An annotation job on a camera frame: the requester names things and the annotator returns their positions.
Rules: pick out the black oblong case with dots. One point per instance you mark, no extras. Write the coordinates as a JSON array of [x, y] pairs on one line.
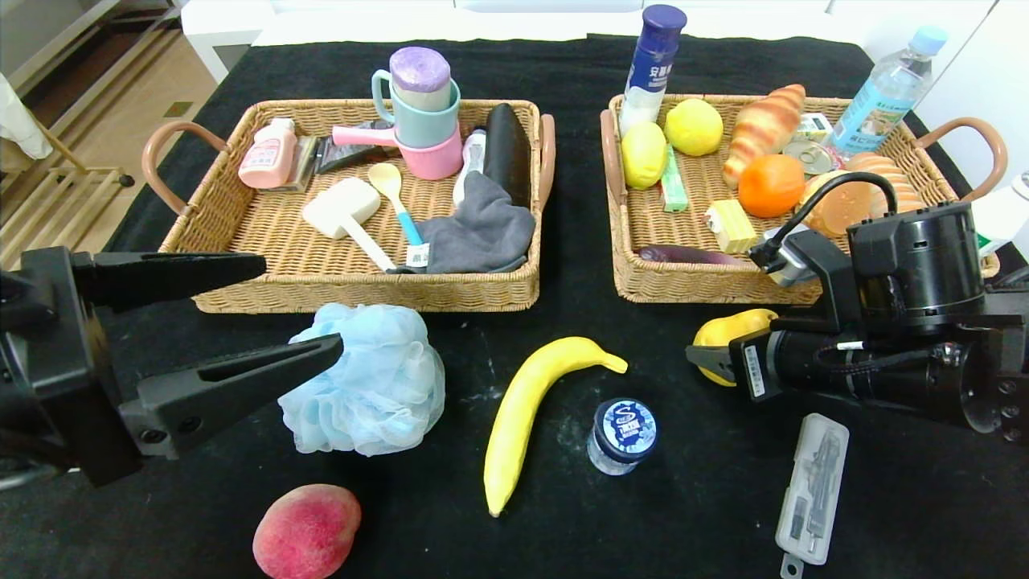
[[508, 153]]

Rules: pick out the long ridged bread loaf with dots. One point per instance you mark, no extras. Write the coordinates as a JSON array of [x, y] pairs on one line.
[[904, 189]]

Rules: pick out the small jar with blue lid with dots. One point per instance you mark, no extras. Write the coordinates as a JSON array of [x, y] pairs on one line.
[[623, 430]]

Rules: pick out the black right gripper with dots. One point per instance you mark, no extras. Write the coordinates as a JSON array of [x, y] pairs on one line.
[[754, 368]]

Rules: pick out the grey cloth with tag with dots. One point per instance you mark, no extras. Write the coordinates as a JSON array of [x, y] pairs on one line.
[[482, 233]]

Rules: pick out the light blue bath pouf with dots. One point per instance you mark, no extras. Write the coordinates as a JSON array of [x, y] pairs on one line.
[[370, 394]]

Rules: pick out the round yellow lemon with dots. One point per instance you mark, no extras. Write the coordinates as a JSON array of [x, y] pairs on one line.
[[694, 127]]

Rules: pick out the orange fruit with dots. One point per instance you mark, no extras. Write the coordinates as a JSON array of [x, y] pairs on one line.
[[770, 186]]

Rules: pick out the clear plastic compass case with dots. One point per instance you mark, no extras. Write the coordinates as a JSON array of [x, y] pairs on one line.
[[816, 482]]

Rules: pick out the green gum pack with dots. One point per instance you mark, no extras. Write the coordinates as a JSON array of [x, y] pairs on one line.
[[674, 189]]

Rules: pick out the purple-topped beige cylinder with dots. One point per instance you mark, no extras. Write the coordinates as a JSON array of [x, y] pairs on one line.
[[420, 76]]

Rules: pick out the purple eggplant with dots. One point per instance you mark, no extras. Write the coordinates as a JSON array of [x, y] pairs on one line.
[[691, 255]]

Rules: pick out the yellow pear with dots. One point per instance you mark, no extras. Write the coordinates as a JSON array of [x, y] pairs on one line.
[[735, 328]]

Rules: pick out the red peach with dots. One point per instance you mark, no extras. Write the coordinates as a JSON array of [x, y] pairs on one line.
[[305, 531]]

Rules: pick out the wicker basket with food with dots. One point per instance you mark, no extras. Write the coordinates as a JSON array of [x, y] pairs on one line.
[[691, 281]]

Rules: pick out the white background table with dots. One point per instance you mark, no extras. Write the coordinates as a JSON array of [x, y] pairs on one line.
[[225, 24]]

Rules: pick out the light wooden rack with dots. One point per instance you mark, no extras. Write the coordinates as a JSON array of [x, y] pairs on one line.
[[48, 201]]

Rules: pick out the white bottle with green label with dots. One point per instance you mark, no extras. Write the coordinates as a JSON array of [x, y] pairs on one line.
[[1001, 217]]

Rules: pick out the oval yellow lemon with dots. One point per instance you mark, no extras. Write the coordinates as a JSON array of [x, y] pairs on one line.
[[643, 157]]

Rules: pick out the white tube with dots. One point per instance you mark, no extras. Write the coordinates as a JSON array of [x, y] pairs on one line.
[[470, 161]]

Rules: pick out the clear water bottle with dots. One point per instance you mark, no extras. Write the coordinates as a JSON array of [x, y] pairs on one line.
[[880, 104]]

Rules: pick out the small pink bottle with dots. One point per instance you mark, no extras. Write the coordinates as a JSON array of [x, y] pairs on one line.
[[269, 157]]

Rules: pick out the white hanging cloth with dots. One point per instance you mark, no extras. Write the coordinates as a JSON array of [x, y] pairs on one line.
[[16, 121]]

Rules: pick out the small white green carton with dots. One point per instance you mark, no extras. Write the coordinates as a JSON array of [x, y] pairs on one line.
[[816, 127]]

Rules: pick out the round brown bread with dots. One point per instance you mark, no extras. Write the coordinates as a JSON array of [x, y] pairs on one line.
[[840, 211]]

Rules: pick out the white bottle with blue cap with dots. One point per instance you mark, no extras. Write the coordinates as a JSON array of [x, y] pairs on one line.
[[651, 72]]

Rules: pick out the wicker basket with household items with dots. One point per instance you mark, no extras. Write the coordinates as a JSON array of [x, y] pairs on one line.
[[289, 265]]

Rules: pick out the small transparent packet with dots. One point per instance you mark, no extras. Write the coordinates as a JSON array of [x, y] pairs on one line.
[[299, 165]]

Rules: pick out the black plastic packet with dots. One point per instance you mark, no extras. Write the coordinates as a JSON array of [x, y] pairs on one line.
[[346, 157]]

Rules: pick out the striped croissant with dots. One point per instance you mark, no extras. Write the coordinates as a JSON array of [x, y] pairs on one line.
[[764, 129]]

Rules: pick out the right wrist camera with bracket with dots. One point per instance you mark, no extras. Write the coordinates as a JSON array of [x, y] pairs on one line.
[[792, 261]]

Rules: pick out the silver tin can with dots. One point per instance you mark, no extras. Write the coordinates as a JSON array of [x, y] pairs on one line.
[[808, 157]]

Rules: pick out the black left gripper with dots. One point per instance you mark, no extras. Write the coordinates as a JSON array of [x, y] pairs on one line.
[[60, 362]]

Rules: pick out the light wooden shelf unit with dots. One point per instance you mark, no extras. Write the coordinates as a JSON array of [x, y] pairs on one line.
[[48, 32]]

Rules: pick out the yellow banana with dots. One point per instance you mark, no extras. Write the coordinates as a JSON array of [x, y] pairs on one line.
[[522, 410]]

